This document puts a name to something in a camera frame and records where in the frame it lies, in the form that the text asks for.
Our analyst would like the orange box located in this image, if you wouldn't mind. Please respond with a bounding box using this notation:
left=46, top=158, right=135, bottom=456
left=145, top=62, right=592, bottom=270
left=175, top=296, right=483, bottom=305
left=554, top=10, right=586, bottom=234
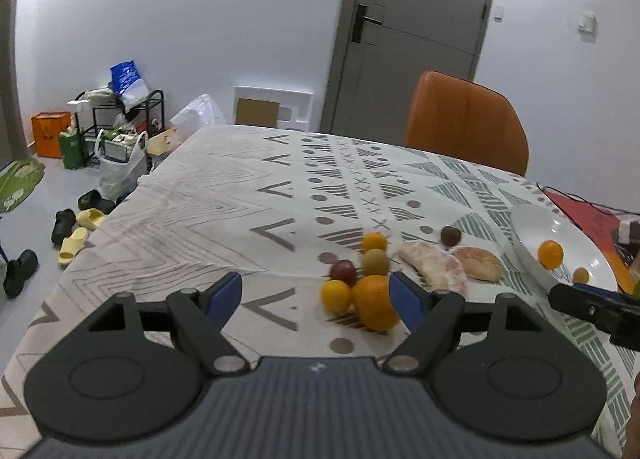
left=30, top=111, right=72, bottom=159

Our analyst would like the black cable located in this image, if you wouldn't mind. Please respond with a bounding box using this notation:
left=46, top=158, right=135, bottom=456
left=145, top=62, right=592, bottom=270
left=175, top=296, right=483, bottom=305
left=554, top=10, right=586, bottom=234
left=534, top=181, right=640, bottom=233

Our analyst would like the green fruit in plate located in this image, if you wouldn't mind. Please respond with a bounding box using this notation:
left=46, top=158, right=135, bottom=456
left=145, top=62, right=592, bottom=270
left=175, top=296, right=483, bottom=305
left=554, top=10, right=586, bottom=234
left=573, top=267, right=590, bottom=285

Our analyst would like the black metal shelf rack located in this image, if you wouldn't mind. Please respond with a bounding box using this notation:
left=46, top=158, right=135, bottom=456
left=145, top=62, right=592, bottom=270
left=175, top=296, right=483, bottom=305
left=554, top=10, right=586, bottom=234
left=67, top=89, right=167, bottom=167

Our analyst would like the blue white bag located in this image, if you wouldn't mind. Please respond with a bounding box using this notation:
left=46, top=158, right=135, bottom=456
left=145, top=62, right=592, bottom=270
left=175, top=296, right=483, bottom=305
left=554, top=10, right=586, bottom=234
left=111, top=60, right=151, bottom=111

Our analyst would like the green kiwi fruit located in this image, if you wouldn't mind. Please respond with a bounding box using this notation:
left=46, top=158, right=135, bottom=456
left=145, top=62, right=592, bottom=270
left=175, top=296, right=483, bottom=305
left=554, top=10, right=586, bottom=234
left=361, top=248, right=390, bottom=276

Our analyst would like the small yellow orange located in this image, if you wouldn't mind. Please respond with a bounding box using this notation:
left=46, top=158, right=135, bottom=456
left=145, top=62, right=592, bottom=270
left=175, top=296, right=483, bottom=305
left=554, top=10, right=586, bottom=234
left=320, top=279, right=352, bottom=315

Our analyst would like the green bag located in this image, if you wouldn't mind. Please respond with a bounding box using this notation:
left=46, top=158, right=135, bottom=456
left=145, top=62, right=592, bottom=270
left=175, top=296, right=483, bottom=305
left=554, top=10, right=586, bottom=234
left=58, top=130, right=87, bottom=170

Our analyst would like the white ceramic plate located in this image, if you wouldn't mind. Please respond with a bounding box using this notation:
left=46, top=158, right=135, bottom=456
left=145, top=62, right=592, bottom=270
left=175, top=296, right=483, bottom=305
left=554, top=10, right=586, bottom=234
left=510, top=204, right=617, bottom=292

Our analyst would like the grey door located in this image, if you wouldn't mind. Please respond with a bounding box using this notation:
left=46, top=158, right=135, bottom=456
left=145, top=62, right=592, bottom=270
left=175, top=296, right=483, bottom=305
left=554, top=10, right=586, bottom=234
left=319, top=0, right=491, bottom=145

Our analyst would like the black shoe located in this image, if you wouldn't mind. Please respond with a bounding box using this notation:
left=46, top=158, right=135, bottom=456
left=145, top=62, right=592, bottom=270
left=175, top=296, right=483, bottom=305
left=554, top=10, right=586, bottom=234
left=1, top=249, right=39, bottom=300
left=77, top=189, right=116, bottom=215
left=51, top=208, right=76, bottom=248

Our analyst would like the red orange mat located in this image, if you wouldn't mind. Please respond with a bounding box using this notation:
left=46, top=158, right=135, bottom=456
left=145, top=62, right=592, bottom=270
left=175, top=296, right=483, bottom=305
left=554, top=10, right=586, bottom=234
left=539, top=186, right=639, bottom=297

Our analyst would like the green floor mat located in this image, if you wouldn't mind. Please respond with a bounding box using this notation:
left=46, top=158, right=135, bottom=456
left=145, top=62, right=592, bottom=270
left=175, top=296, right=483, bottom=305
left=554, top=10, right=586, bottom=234
left=0, top=158, right=44, bottom=213

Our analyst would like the plastic bag with items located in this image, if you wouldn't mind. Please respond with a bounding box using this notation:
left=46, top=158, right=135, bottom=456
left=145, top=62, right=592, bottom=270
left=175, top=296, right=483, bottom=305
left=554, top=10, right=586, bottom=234
left=94, top=130, right=149, bottom=201

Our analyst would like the white foam packaging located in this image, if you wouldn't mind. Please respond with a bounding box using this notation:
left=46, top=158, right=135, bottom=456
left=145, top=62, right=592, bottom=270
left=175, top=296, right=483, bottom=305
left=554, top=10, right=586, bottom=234
left=234, top=85, right=314, bottom=132

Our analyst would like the mandarin in plate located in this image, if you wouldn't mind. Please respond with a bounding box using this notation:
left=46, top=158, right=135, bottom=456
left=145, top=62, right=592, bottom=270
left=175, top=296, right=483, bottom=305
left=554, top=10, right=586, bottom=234
left=537, top=240, right=564, bottom=271

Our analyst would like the large orange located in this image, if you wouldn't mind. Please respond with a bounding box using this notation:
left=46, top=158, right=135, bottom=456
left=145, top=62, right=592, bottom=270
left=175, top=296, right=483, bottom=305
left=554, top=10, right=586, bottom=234
left=352, top=275, right=399, bottom=332

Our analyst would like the black door handle lock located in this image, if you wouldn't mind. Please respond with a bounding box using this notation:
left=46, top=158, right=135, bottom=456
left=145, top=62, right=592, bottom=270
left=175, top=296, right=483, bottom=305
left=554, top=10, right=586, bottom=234
left=350, top=4, right=383, bottom=44

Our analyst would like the white plastic bag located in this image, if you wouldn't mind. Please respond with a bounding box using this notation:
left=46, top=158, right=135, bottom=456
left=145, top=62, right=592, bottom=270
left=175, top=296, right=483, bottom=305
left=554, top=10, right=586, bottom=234
left=170, top=94, right=227, bottom=141

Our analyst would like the white wall switch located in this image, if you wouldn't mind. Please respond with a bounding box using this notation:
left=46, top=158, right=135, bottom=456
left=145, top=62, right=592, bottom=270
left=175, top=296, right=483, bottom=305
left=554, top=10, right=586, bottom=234
left=577, top=12, right=597, bottom=35

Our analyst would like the small white wall socket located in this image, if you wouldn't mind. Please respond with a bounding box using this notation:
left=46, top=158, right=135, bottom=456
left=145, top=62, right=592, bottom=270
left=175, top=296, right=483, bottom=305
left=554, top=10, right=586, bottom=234
left=494, top=6, right=504, bottom=22

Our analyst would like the orange leather chair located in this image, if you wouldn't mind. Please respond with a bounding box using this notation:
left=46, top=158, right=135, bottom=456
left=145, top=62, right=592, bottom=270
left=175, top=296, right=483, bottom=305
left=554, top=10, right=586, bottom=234
left=405, top=71, right=529, bottom=176

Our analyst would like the brown cardboard piece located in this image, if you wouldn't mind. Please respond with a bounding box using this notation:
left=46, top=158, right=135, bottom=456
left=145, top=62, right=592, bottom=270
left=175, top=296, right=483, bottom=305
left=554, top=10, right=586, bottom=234
left=235, top=98, right=280, bottom=128

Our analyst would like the yellow slipper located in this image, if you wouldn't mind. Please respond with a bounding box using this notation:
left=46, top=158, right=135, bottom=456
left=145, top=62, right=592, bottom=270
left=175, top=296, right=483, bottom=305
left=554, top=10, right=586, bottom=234
left=76, top=208, right=106, bottom=231
left=58, top=227, right=89, bottom=267

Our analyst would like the patterned white tablecloth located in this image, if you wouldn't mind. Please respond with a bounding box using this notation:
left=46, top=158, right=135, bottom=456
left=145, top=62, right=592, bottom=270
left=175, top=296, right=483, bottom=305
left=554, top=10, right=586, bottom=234
left=1, top=126, right=637, bottom=458

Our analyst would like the person's right hand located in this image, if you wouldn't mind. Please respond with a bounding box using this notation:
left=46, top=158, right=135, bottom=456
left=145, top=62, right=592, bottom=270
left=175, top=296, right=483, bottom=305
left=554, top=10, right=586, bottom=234
left=622, top=373, right=640, bottom=459

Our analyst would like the small mandarin orange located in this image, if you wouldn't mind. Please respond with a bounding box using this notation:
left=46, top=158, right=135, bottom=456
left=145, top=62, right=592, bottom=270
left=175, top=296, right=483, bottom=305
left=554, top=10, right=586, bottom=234
left=360, top=233, right=388, bottom=253

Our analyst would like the small red plum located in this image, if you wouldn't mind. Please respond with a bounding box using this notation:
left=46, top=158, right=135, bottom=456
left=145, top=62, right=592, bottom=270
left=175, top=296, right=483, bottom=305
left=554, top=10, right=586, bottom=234
left=329, top=260, right=358, bottom=287

